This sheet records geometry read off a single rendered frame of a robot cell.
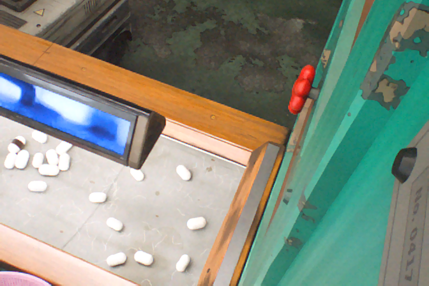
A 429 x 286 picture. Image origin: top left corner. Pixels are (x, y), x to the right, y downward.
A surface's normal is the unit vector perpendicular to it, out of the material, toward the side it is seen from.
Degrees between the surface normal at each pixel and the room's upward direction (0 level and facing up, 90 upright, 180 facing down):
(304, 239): 90
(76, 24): 84
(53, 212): 0
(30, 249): 0
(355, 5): 0
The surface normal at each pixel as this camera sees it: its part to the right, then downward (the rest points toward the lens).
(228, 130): 0.09, -0.59
